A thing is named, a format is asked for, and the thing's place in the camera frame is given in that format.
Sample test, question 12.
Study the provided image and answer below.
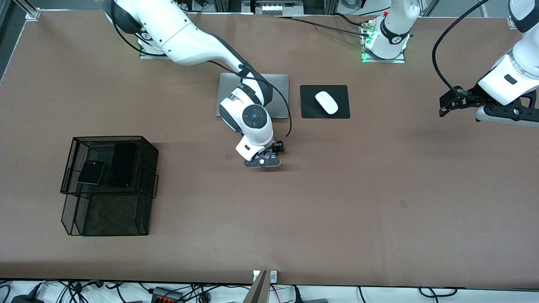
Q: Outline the white power strip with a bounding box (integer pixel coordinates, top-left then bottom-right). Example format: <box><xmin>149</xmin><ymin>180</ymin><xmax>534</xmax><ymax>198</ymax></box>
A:
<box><xmin>242</xmin><ymin>0</ymin><xmax>304</xmax><ymax>16</ymax></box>

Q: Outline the black mouse pad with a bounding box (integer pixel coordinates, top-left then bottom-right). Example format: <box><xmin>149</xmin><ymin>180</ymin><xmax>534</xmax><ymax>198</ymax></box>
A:
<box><xmin>300</xmin><ymin>85</ymin><xmax>351</xmax><ymax>119</ymax></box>

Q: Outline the black power cable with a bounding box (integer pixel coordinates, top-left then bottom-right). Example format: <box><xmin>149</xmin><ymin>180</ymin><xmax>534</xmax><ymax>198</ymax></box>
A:
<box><xmin>273</xmin><ymin>15</ymin><xmax>371</xmax><ymax>37</ymax></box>
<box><xmin>333</xmin><ymin>13</ymin><xmax>365</xmax><ymax>27</ymax></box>

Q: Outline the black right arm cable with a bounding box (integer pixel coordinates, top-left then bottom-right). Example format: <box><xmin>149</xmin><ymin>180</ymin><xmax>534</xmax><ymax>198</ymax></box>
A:
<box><xmin>110</xmin><ymin>2</ymin><xmax>293</xmax><ymax>142</ymax></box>

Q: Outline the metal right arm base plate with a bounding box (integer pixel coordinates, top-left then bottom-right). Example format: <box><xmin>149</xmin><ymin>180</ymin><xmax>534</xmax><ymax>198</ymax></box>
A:
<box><xmin>139</xmin><ymin>42</ymin><xmax>170</xmax><ymax>60</ymax></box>

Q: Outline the black flip phone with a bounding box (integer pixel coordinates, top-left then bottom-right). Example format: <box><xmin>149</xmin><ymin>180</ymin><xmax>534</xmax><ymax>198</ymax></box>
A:
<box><xmin>77</xmin><ymin>159</ymin><xmax>106</xmax><ymax>186</ymax></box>

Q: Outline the silver closed laptop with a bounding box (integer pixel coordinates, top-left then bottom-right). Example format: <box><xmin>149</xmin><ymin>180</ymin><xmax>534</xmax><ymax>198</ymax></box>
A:
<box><xmin>216</xmin><ymin>73</ymin><xmax>290</xmax><ymax>120</ymax></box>

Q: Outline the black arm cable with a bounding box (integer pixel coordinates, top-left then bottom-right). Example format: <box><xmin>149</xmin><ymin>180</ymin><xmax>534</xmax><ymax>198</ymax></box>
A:
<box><xmin>110</xmin><ymin>2</ymin><xmax>293</xmax><ymax>142</ymax></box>
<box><xmin>431</xmin><ymin>0</ymin><xmax>491</xmax><ymax>96</ymax></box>

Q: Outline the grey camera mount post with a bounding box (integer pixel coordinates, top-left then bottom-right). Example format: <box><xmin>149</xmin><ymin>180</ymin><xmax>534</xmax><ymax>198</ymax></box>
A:
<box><xmin>243</xmin><ymin>270</ymin><xmax>278</xmax><ymax>303</ymax></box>

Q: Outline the black mesh two-tier tray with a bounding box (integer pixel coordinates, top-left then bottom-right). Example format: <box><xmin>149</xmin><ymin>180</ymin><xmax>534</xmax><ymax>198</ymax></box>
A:
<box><xmin>60</xmin><ymin>136</ymin><xmax>160</xmax><ymax>237</ymax></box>

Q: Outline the aluminium frame profile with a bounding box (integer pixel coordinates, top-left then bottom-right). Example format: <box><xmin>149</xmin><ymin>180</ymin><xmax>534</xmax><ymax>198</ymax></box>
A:
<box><xmin>12</xmin><ymin>0</ymin><xmax>41</xmax><ymax>21</ymax></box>

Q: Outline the black orange power strip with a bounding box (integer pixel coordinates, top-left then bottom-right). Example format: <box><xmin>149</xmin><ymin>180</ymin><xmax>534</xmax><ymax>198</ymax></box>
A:
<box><xmin>152</xmin><ymin>286</ymin><xmax>184</xmax><ymax>303</ymax></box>

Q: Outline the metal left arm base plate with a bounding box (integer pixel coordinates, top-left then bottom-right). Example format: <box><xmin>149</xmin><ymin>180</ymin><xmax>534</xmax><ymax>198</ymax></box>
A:
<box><xmin>361</xmin><ymin>19</ymin><xmax>406</xmax><ymax>64</ymax></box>

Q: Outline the black bar smartphone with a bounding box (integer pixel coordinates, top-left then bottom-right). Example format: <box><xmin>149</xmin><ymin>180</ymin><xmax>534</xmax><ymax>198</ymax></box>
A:
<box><xmin>108</xmin><ymin>143</ymin><xmax>137</xmax><ymax>188</ymax></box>

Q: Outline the white computer mouse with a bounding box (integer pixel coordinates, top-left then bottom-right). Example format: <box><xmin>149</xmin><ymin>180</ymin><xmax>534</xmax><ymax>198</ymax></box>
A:
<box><xmin>315</xmin><ymin>91</ymin><xmax>339</xmax><ymax>114</ymax></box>

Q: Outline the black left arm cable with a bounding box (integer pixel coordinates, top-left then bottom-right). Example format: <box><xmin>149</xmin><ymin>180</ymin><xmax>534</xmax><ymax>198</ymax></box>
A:
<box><xmin>431</xmin><ymin>0</ymin><xmax>491</xmax><ymax>96</ymax></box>

